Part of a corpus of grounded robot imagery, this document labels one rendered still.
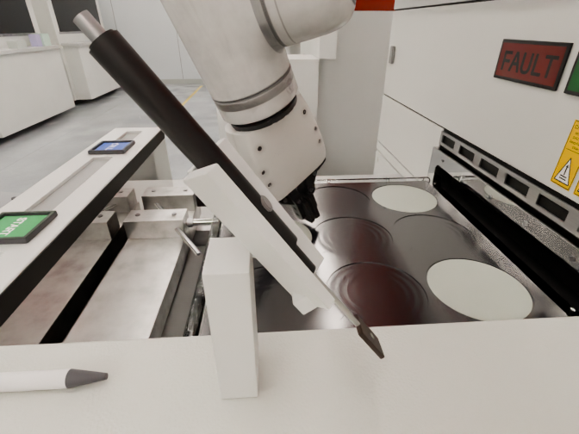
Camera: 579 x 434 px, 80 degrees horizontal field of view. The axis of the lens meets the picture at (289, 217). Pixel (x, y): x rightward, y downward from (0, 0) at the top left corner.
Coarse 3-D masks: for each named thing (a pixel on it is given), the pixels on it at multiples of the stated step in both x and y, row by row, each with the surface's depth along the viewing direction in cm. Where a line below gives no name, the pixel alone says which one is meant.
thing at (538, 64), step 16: (512, 48) 45; (528, 48) 42; (544, 48) 40; (560, 48) 37; (512, 64) 45; (528, 64) 42; (544, 64) 40; (560, 64) 37; (528, 80) 42; (544, 80) 40
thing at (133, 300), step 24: (192, 216) 54; (144, 240) 48; (168, 240) 48; (120, 264) 43; (144, 264) 43; (168, 264) 43; (96, 288) 39; (120, 288) 39; (144, 288) 39; (168, 288) 40; (96, 312) 36; (120, 312) 36; (144, 312) 36; (168, 312) 39; (72, 336) 33; (96, 336) 33; (120, 336) 33; (144, 336) 33
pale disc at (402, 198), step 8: (376, 192) 57; (384, 192) 57; (392, 192) 57; (400, 192) 57; (408, 192) 57; (416, 192) 57; (424, 192) 57; (376, 200) 54; (384, 200) 54; (392, 200) 54; (400, 200) 54; (408, 200) 54; (416, 200) 54; (424, 200) 54; (432, 200) 54; (392, 208) 52; (400, 208) 52; (408, 208) 52; (416, 208) 52; (424, 208) 52; (432, 208) 52
